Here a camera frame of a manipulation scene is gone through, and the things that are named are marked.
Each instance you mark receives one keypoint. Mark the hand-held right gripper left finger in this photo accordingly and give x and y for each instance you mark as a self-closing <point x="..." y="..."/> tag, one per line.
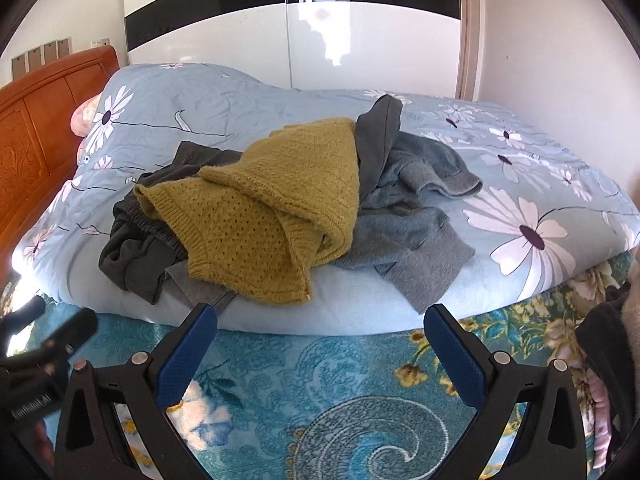
<point x="182" y="360"/>

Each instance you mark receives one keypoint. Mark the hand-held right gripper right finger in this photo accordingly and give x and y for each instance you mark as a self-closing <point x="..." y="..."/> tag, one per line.
<point x="456" y="360"/>

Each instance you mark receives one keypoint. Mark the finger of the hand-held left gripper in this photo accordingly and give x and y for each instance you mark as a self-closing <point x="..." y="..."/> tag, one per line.
<point x="25" y="312"/>
<point x="75" y="327"/>

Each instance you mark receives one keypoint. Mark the mustard yellow knit sweater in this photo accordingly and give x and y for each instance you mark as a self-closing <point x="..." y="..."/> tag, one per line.
<point x="260" y="200"/>

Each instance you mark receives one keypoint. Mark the dark grey pants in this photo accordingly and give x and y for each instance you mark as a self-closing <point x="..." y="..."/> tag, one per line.
<point x="130" y="255"/>

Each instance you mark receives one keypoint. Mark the teal floral blanket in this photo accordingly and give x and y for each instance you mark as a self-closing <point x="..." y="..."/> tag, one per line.
<point x="325" y="365"/>

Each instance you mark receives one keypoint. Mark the grey-blue fleece garment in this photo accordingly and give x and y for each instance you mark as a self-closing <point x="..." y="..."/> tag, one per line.
<point x="400" y="240"/>

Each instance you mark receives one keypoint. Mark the black folded garment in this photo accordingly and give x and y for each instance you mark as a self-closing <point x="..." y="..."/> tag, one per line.
<point x="607" y="340"/>

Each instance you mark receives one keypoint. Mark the pink folded garment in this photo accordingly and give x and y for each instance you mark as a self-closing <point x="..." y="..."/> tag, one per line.
<point x="602" y="410"/>

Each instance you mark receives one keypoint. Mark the orange wooden headboard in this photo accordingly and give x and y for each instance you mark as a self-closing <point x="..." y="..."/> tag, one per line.
<point x="35" y="135"/>

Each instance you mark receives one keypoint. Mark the beige folded garment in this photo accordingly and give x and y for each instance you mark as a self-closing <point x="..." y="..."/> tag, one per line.
<point x="635" y="285"/>

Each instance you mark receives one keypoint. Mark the pink pillow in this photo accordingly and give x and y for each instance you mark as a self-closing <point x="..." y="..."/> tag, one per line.
<point x="85" y="115"/>

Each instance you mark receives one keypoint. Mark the dark grey garment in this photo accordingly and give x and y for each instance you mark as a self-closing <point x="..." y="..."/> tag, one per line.
<point x="375" y="135"/>

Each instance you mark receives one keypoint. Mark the light blue floral quilt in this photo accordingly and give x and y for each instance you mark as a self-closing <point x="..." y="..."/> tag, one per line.
<point x="250" y="105"/>

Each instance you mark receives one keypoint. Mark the white wardrobe with black stripe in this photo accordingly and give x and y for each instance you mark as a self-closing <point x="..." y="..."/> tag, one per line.
<point x="225" y="35"/>

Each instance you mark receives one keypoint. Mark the white wall switch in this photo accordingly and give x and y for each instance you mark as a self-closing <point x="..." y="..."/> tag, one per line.
<point x="100" y="42"/>

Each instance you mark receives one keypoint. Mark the white door frame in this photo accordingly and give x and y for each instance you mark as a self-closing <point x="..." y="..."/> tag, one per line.
<point x="467" y="35"/>

